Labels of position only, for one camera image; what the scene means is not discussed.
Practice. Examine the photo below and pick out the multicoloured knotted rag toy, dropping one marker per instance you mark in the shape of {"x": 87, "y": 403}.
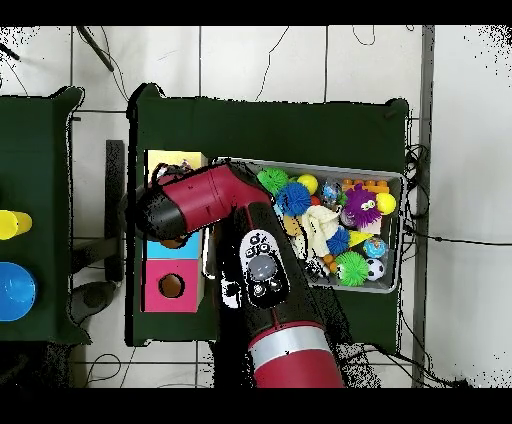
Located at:
{"x": 186, "y": 164}

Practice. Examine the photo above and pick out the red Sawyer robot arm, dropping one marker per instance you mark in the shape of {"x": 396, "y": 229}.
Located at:
{"x": 200, "y": 200}

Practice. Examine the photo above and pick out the wooden box with three holes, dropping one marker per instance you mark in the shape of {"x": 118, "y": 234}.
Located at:
{"x": 172, "y": 304}

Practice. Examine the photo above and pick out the shallow silver mesh bin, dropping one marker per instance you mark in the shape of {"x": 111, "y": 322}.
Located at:
{"x": 360, "y": 286}

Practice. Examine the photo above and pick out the blue spiky ball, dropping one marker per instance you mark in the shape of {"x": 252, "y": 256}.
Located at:
{"x": 294, "y": 199}

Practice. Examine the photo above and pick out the cream cloth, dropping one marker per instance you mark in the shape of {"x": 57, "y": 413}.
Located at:
{"x": 316, "y": 228}

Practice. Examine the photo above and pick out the dark green table cloth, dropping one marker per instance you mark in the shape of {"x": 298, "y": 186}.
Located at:
{"x": 40, "y": 160}
{"x": 260, "y": 128}

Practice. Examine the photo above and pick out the purple spiky monster toy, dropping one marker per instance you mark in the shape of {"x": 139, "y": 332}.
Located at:
{"x": 360, "y": 206}

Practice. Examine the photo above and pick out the green spiky ball with eyes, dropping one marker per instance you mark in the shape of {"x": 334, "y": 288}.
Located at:
{"x": 352, "y": 268}

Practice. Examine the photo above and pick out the orange toy building block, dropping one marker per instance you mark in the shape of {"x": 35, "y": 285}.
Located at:
{"x": 372, "y": 186}

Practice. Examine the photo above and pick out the small soccer ball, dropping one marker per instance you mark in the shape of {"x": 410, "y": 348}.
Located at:
{"x": 376, "y": 268}

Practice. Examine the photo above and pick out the black tripod leg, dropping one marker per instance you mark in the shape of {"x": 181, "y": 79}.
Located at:
{"x": 9, "y": 52}
{"x": 97, "y": 50}

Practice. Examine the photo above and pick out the yellow cup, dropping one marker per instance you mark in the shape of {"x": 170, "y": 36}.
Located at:
{"x": 16, "y": 224}

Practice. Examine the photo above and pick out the blue bowl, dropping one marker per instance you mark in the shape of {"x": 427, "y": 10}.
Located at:
{"x": 16, "y": 292}

